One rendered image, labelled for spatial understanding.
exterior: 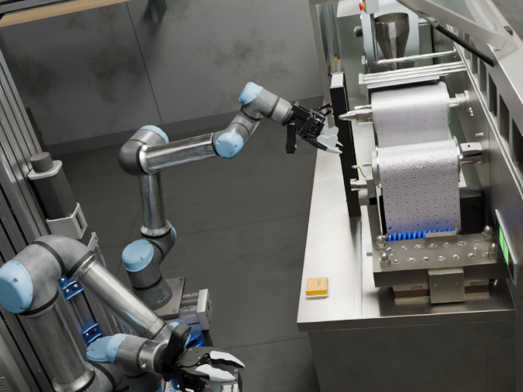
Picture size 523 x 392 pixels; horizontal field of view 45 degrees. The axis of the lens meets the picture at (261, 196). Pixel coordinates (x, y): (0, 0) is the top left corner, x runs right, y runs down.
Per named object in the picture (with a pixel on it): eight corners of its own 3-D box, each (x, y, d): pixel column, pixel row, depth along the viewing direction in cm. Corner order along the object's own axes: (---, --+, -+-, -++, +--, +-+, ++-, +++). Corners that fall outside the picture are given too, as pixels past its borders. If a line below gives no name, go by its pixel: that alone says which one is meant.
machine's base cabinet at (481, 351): (349, 179, 455) (331, 67, 413) (440, 169, 441) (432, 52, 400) (341, 498, 241) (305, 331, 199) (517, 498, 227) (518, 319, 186)
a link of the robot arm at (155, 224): (135, 264, 240) (118, 138, 210) (152, 241, 252) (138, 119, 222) (163, 269, 237) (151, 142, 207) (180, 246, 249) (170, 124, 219)
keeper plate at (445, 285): (430, 299, 194) (428, 271, 188) (464, 296, 192) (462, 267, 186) (431, 304, 192) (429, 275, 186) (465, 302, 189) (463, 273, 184)
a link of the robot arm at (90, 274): (52, 231, 174) (182, 348, 176) (24, 254, 166) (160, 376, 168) (64, 210, 166) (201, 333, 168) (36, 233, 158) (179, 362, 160)
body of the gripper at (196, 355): (217, 376, 148) (176, 366, 154) (212, 346, 145) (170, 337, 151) (200, 397, 142) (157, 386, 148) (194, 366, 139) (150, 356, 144)
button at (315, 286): (308, 283, 214) (307, 278, 213) (328, 281, 212) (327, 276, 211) (307, 296, 208) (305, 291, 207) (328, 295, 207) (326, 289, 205)
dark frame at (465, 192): (384, 242, 226) (378, 195, 216) (479, 234, 219) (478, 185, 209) (384, 254, 220) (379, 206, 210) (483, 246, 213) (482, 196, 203)
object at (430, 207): (387, 236, 208) (381, 188, 199) (461, 229, 203) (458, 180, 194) (387, 236, 207) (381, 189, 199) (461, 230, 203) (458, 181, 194)
